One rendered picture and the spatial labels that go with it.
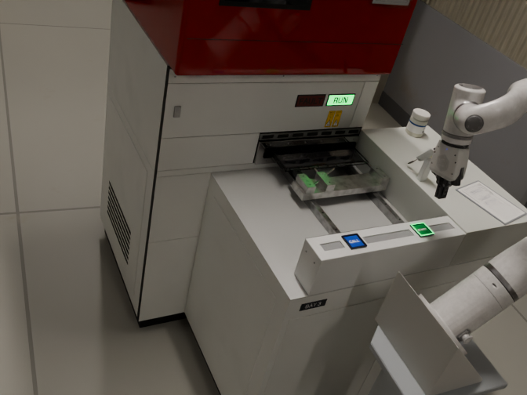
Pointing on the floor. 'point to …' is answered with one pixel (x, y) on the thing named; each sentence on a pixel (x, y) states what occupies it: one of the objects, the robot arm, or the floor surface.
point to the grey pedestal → (394, 375)
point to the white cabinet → (285, 317)
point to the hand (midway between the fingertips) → (441, 191)
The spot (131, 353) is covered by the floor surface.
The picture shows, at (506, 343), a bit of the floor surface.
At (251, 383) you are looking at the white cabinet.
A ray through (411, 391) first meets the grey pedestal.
